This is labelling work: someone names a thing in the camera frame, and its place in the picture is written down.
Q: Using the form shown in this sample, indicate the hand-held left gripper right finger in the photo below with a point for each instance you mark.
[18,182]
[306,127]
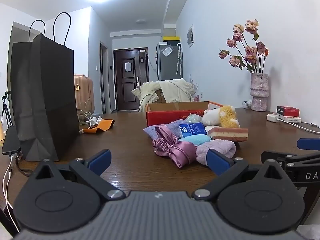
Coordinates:
[217,161]

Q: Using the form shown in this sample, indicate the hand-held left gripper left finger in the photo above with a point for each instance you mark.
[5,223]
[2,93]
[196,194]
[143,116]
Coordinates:
[100,158]

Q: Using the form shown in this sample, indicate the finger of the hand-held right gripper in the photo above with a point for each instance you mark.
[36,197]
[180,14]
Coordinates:
[308,144]
[277,156]

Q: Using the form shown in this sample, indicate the lavender towel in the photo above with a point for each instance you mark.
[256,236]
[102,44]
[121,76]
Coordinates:
[220,147]

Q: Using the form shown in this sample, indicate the pink layered sponge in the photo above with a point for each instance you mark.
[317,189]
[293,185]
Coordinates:
[228,133]

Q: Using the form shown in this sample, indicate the light blue plush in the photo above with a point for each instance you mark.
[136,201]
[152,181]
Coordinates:
[195,140]

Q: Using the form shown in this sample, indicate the white soft pad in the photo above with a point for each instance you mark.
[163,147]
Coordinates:
[209,129]

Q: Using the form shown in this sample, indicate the pink satin scrunchie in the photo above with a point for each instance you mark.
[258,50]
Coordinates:
[180,152]

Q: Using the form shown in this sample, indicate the blue tissue packet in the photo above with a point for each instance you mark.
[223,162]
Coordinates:
[191,129]

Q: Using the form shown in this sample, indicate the white and yellow plush toy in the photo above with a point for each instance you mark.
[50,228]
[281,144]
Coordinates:
[225,117]

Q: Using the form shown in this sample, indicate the green mesh sponge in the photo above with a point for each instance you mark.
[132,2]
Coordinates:
[193,118]

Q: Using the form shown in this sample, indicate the purple knit cloth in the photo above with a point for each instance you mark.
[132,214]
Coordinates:
[150,132]

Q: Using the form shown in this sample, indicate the red cardboard box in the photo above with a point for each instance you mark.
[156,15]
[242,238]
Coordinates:
[162,117]

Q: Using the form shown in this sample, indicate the flat white box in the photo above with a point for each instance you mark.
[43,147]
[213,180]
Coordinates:
[291,119]

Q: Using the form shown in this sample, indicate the small white charger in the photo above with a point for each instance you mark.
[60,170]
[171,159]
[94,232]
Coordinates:
[96,120]

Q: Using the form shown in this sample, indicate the red and black box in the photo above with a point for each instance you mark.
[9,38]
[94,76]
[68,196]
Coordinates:
[287,110]

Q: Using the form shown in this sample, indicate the clear glass vase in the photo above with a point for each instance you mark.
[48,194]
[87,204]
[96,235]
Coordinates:
[83,116]

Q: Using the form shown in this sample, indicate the pink textured vase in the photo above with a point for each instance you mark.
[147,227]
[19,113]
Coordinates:
[259,92]

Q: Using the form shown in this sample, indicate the pink suitcase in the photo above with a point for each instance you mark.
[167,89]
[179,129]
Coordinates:
[83,92]

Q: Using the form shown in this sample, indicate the pale pink rack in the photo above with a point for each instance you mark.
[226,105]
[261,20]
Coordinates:
[196,90]

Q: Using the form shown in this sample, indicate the dark brown door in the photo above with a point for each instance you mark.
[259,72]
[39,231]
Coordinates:
[130,87]

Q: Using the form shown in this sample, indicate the beige coat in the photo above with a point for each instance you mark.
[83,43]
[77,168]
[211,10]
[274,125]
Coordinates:
[172,90]

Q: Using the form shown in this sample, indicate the brown chair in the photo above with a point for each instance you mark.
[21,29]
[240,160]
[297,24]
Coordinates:
[160,96]

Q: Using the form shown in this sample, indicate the black paper bag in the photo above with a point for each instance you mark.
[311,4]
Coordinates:
[45,92]

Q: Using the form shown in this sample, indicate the black phone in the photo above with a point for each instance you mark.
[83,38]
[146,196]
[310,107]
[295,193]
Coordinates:
[11,140]

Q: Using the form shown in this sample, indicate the paper on door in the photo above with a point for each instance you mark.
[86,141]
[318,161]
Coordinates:
[128,66]

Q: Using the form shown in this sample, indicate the black tripod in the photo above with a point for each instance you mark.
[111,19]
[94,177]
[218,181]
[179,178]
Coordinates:
[6,110]

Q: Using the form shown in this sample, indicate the dried pink roses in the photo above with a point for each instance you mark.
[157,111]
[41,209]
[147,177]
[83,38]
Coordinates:
[250,52]

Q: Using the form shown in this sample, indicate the white umbrella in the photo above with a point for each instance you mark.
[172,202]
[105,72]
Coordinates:
[178,60]

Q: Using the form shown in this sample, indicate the grey fridge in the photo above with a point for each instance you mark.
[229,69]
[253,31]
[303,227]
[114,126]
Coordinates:
[166,65]

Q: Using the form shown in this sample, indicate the yellow box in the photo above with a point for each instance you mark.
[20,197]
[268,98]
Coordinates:
[171,39]

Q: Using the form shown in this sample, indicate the wall picture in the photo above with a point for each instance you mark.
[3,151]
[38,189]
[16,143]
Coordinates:
[190,36]

